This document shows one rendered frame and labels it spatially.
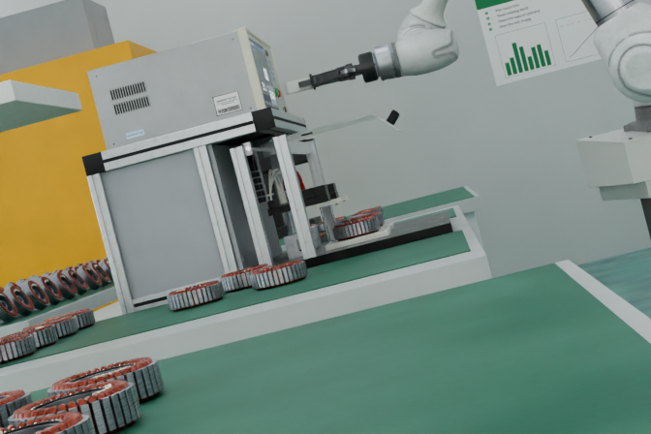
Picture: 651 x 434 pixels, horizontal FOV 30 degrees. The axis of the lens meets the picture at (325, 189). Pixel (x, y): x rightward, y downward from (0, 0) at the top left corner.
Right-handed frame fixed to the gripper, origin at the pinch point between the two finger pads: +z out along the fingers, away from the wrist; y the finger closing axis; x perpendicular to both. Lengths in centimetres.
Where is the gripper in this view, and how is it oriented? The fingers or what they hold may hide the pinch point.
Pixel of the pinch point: (298, 85)
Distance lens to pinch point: 307.6
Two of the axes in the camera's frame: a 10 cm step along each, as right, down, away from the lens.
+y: 0.9, -0.2, 10.0
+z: -9.6, 2.5, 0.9
